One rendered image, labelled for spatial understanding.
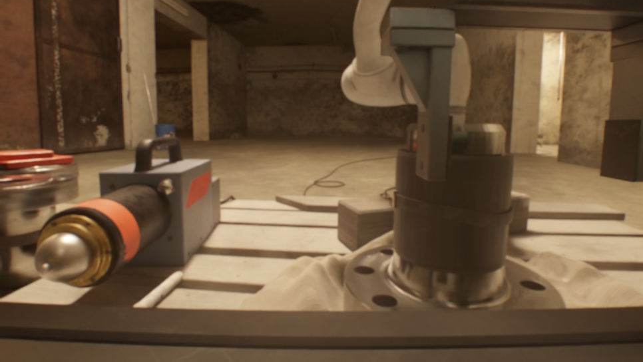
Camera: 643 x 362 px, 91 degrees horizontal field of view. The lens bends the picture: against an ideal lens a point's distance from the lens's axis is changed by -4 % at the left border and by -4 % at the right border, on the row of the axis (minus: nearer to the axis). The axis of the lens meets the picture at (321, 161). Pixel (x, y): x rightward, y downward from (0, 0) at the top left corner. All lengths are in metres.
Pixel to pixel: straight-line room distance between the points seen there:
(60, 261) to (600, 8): 0.50
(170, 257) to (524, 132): 5.55
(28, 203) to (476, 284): 0.85
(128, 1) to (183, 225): 5.60
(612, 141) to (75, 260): 0.50
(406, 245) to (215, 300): 0.28
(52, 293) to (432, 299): 0.53
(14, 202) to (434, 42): 0.85
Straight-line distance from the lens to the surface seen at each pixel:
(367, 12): 0.69
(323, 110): 10.89
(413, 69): 0.22
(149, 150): 0.63
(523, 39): 5.95
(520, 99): 5.81
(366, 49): 0.73
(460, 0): 0.21
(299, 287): 0.44
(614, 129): 0.29
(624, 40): 0.30
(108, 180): 0.65
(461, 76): 0.73
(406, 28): 0.21
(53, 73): 4.98
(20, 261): 1.02
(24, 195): 0.91
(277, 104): 11.14
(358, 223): 0.63
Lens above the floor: 0.39
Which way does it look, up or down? 6 degrees down
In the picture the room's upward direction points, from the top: straight up
